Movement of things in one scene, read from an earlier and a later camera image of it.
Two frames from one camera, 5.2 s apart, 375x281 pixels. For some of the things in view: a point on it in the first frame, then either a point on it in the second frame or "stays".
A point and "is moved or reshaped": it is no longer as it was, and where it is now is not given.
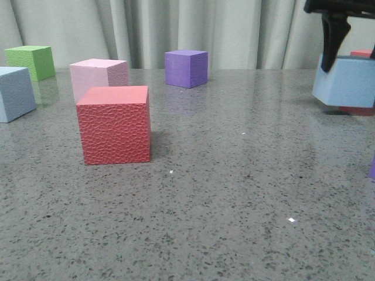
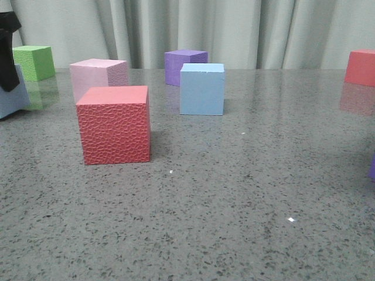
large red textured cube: (115, 124) stays
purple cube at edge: (372, 170) stays
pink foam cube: (97, 72) stays
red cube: (358, 110) → (361, 67)
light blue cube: (330, 48) → (202, 89)
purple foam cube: (187, 68) stays
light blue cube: (17, 95) is moved or reshaped
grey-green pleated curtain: (237, 34) stays
